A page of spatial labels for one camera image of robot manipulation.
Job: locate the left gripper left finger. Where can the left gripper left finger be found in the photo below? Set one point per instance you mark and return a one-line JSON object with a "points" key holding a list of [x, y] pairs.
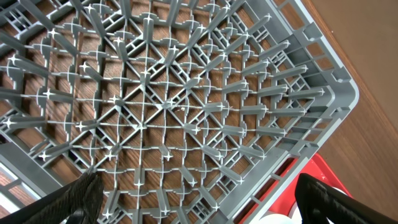
{"points": [[77, 202]]}

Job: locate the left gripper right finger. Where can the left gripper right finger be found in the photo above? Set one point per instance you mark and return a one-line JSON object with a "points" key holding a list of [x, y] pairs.
{"points": [[320, 203]]}

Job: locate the grey dishwasher rack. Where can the grey dishwasher rack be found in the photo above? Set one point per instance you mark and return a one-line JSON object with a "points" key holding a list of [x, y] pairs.
{"points": [[189, 111]]}

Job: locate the light blue small bowl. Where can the light blue small bowl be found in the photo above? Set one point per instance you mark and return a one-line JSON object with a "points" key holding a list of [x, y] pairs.
{"points": [[276, 218]]}

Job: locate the red plastic tray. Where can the red plastic tray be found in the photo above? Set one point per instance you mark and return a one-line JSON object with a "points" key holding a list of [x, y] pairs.
{"points": [[316, 167]]}

